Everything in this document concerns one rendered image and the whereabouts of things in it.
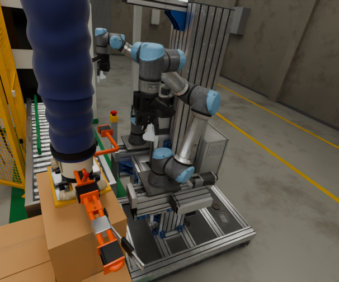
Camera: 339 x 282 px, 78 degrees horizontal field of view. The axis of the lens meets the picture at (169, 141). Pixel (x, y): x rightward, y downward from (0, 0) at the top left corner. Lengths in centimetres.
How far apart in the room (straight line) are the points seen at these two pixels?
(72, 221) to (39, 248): 50
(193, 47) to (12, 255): 167
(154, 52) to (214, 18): 64
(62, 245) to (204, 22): 132
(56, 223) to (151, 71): 96
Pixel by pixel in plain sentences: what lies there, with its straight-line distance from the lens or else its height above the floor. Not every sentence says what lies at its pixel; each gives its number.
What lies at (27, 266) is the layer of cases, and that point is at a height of 54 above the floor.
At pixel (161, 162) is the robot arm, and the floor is 123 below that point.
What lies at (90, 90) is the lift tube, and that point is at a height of 162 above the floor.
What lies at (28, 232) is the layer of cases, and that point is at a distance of 187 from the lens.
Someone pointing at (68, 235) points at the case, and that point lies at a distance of 126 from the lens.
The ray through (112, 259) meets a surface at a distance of 86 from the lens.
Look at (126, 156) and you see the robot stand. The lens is 174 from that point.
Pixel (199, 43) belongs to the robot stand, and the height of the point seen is 185.
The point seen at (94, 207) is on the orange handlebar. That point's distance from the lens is 101.
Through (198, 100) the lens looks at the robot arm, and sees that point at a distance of 108.
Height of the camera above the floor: 195
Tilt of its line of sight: 31 degrees down
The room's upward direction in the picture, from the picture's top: 9 degrees clockwise
